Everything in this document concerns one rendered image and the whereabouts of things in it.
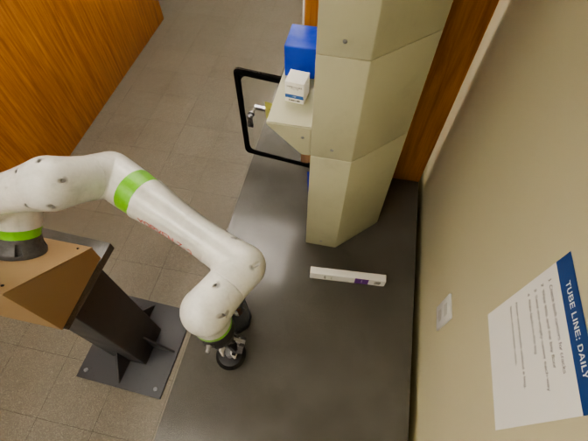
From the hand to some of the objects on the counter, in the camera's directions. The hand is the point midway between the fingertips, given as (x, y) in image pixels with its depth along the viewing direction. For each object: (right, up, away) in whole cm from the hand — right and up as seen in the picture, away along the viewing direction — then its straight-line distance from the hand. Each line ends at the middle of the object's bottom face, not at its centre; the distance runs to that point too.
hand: (228, 350), depth 113 cm
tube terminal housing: (+39, +41, +35) cm, 67 cm away
